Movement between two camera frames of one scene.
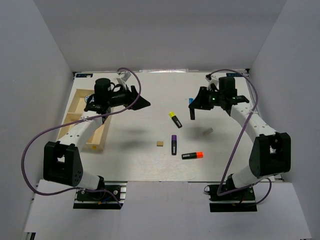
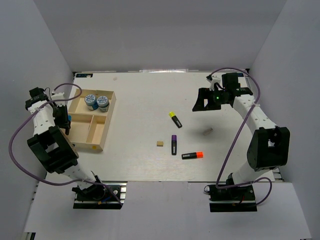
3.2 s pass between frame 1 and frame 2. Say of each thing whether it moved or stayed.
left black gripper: moved
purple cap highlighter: stayed
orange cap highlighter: stayed
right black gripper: stayed
